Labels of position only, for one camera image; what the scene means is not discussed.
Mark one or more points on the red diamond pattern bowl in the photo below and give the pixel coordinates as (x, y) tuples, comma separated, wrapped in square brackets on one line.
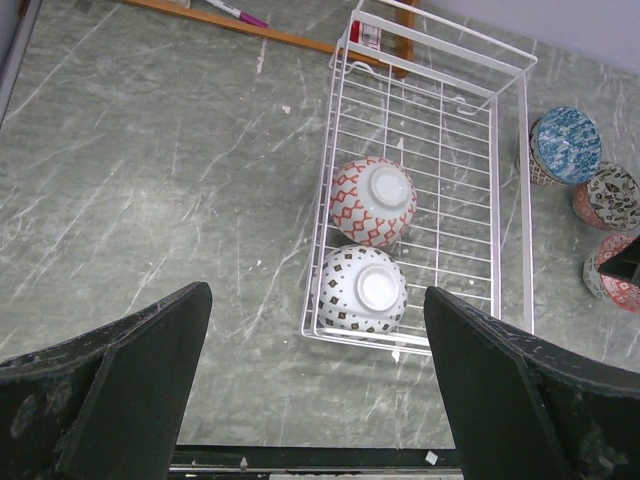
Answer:
[(372, 201)]

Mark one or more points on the white wire dish rack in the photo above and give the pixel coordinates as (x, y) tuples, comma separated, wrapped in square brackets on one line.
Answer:
[(441, 124)]

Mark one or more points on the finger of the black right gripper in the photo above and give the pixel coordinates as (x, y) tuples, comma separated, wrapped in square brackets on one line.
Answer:
[(624, 266)]

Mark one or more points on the wooden shelf rack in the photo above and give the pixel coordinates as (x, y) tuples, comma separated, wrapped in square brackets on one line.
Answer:
[(238, 26)]

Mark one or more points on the blue floral pattern bowl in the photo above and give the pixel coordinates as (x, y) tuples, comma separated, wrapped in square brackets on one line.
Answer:
[(566, 145)]

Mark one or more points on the white bowl with dot pattern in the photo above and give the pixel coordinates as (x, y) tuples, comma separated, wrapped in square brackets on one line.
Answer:
[(359, 288)]

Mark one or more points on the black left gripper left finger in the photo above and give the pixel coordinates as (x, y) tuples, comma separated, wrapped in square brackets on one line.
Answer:
[(107, 404)]

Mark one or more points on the brown leaf pattern bowl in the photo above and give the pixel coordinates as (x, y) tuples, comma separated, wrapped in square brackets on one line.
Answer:
[(609, 200)]

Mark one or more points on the red white small card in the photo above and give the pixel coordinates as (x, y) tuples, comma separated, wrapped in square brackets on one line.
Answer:
[(365, 35)]

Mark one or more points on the blue triangle pattern bowl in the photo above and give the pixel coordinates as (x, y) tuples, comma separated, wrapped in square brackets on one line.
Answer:
[(609, 289)]

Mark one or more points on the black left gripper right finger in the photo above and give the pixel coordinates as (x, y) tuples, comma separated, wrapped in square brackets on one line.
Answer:
[(520, 407)]

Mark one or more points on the aluminium rail frame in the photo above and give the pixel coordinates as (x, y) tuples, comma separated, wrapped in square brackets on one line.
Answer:
[(269, 462)]

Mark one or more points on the pink marker pen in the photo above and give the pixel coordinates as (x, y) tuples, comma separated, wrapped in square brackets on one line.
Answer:
[(238, 14)]

